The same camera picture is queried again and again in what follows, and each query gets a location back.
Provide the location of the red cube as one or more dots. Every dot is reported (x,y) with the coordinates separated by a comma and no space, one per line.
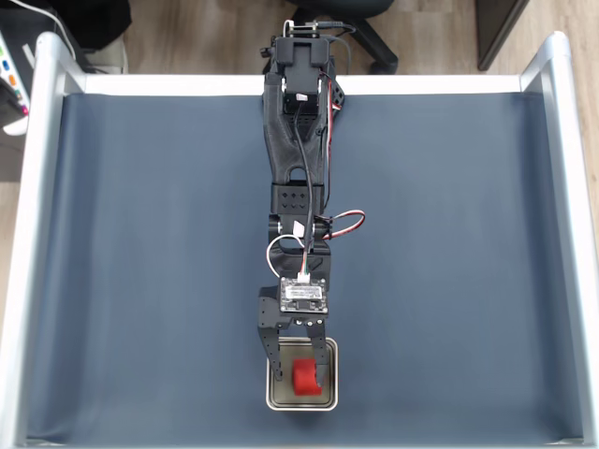
(304,379)

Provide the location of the square metal container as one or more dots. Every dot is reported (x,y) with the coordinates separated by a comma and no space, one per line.
(333,374)

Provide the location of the dark blue mat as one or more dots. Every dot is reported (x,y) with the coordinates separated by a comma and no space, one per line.
(421,257)

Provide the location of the black office chair base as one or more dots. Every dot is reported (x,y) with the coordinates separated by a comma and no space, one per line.
(379,44)

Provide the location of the white box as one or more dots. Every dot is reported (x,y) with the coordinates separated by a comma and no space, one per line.
(110,58)

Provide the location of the dark cabinet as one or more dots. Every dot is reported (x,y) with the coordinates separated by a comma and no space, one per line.
(498,28)

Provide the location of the black bag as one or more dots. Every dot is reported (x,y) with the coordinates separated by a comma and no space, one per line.
(93,18)

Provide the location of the white device with coloured buttons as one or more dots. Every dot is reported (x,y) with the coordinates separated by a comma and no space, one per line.
(11,89)

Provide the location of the black camera circuit board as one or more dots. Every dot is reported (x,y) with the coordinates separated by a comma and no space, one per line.
(303,294)

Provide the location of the white metal table frame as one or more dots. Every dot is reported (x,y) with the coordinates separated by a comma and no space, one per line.
(28,210)

